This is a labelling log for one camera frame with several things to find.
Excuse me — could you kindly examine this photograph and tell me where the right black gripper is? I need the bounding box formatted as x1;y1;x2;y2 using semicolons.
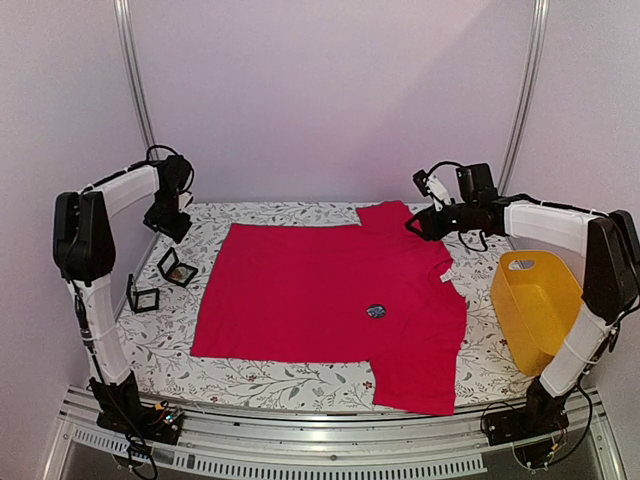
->
405;201;478;241

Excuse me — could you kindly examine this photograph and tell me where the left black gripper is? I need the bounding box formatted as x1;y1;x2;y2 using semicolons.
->
145;188;193;244

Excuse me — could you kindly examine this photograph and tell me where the brooch box with orange brooch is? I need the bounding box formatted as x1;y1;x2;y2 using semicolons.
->
157;247;199;287

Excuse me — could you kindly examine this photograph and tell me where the red polo shirt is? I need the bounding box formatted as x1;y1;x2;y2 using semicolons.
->
191;201;467;415

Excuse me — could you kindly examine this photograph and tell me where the brooch box with blue brooch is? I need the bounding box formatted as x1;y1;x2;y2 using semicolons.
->
126;274;160;314

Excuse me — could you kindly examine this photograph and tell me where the round blue painted brooch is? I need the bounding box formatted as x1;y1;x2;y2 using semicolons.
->
366;304;386;319

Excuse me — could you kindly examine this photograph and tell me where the round orange painted brooch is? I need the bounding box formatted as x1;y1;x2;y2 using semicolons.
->
170;269;187;281

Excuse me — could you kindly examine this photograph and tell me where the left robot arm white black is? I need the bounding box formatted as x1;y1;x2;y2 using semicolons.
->
53;145;195;434

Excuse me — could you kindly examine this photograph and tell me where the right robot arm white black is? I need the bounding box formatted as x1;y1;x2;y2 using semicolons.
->
406;194;639;436

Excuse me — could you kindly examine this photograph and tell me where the white shirt neck label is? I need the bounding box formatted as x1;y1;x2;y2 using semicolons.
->
440;270;455;283

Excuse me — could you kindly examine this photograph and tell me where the yellow plastic basket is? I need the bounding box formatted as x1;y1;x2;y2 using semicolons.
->
491;250;582;377

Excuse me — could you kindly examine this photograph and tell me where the floral patterned table mat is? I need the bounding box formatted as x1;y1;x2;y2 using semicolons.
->
117;202;531;412

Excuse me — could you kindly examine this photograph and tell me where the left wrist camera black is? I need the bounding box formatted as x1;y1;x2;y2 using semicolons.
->
165;155;195;210

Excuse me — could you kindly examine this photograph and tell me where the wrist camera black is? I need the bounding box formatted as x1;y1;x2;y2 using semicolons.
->
165;155;195;210
412;160;499;211

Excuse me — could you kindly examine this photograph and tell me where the right black looped cable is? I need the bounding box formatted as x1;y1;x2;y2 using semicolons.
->
427;159;469;181

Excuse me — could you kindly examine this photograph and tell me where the black looped cable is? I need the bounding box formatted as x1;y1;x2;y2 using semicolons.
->
145;144;181;166
427;159;469;181

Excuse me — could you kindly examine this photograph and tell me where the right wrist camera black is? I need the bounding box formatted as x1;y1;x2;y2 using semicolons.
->
412;160;499;211

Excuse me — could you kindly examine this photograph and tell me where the left black looped cable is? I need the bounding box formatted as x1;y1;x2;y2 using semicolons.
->
145;144;181;166

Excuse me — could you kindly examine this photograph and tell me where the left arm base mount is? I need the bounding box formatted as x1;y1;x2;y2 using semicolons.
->
97;401;184;445

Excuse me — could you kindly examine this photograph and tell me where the left aluminium frame post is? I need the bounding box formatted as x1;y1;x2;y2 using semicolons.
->
113;0;155;148

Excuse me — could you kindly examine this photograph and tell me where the aluminium frame post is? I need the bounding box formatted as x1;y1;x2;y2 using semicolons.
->
498;0;550;194
113;0;155;148

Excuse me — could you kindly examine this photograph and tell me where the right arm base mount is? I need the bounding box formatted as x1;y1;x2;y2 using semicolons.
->
480;401;569;446

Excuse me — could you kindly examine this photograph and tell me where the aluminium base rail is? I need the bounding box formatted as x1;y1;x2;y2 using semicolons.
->
43;387;630;479

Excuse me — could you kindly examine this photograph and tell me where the right aluminium frame post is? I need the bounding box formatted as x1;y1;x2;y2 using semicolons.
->
498;0;550;194

